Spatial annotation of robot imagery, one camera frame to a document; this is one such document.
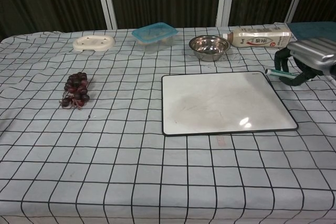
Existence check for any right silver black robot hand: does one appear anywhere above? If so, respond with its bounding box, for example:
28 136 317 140
274 37 336 87

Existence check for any green white marker pen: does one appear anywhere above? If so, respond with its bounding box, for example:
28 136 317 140
264 68 302 80

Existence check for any white drawing board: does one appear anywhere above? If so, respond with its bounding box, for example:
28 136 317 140
161 71 300 137

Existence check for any dark teal table pad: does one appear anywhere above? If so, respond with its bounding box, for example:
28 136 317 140
287 22 336 42

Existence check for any beige milk tea bottle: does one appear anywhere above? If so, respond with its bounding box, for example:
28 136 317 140
222 24 292 49

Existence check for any stainless steel bowl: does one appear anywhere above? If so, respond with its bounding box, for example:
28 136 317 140
188 35 231 62

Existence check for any clear container with blue lid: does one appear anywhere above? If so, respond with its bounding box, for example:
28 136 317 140
131 22 180 54

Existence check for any white oval soap dish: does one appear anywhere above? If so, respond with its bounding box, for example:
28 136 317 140
72 34 117 52

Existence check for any white black checked tablecloth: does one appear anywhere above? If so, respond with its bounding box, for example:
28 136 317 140
0 26 336 224

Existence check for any bunch of dark red grapes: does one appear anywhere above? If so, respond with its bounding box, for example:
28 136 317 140
60 71 91 110

